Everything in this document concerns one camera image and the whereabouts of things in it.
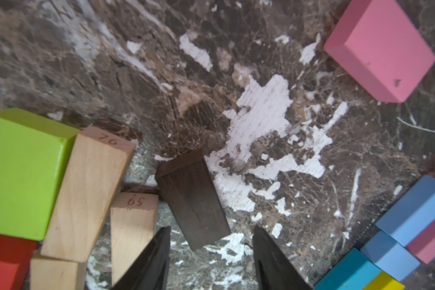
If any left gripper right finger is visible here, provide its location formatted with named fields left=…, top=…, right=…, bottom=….
left=253, top=226, right=312, bottom=290

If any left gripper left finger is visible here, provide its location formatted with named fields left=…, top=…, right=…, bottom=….
left=112, top=226, right=171, bottom=290

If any teal block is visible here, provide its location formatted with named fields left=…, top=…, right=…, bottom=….
left=314, top=248, right=381, bottom=290

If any dark brown block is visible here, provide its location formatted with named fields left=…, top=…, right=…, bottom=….
left=155, top=149, right=232, bottom=251

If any yellow block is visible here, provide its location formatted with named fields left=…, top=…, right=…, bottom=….
left=362, top=271, right=405, bottom=290

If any blue block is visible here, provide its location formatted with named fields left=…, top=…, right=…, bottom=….
left=376, top=176, right=435, bottom=247
left=360, top=231, right=421, bottom=282

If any green block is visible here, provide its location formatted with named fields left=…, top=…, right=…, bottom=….
left=0, top=108, right=80, bottom=240

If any wooden block tilted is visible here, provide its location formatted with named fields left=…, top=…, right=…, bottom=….
left=110, top=193, right=159, bottom=285

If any wooden block bottom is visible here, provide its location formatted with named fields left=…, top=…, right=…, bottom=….
left=30, top=250, right=87, bottom=290

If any wooden block upright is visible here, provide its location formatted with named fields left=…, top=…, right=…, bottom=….
left=41, top=126, right=136, bottom=263

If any red block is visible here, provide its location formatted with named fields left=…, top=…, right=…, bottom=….
left=0, top=234, right=38, bottom=290

